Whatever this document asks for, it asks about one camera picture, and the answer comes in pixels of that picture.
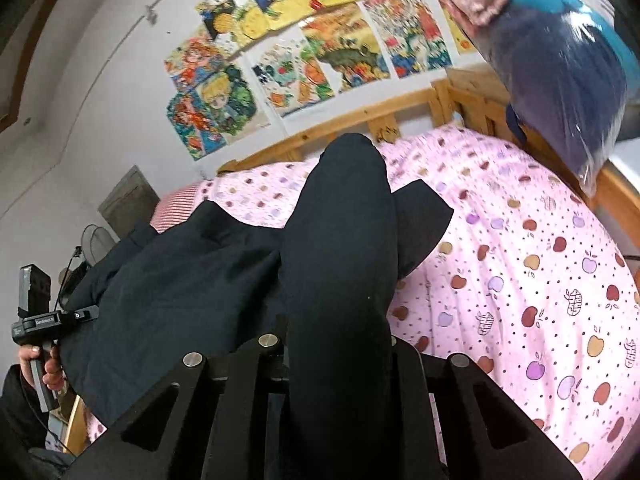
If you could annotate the brown wooden frame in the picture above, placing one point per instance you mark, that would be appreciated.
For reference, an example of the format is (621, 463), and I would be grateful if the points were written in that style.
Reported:
(25, 35)

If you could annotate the person's left forearm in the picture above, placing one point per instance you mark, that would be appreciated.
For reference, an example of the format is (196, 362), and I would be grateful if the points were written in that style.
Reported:
(20, 410)

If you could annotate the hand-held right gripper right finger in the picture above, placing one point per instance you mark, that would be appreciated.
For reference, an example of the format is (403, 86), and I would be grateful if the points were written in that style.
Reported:
(405, 365)

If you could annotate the grey wall panel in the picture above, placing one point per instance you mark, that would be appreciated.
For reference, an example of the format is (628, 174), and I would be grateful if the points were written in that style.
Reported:
(127, 202)

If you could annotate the clear bag of blue clothes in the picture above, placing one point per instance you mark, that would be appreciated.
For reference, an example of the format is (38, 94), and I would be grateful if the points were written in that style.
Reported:
(550, 85)

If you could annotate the red striped pillow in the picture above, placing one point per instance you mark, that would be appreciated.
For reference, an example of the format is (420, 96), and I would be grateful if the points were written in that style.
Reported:
(175, 207)

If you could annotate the large black coat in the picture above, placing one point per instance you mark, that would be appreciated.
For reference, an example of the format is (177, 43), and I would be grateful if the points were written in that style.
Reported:
(340, 260)

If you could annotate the dark object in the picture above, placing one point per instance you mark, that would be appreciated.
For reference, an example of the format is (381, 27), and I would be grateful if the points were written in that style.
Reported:
(75, 282)

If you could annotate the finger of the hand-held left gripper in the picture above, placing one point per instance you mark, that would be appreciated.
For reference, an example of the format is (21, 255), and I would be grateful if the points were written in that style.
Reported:
(80, 316)

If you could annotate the person's left hand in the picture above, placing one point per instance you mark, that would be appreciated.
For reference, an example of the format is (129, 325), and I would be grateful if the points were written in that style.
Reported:
(54, 372)

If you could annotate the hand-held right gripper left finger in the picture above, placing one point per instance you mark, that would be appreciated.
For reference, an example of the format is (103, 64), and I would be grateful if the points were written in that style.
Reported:
(260, 360)

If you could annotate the wooden bed frame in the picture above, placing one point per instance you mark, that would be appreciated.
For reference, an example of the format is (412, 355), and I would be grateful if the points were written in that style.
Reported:
(350, 125)

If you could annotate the group of cartoon wall posters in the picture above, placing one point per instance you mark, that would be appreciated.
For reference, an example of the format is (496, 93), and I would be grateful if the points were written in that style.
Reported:
(320, 60)

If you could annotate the pink apple print bed sheet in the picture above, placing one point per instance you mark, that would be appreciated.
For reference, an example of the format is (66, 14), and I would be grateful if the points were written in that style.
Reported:
(525, 220)

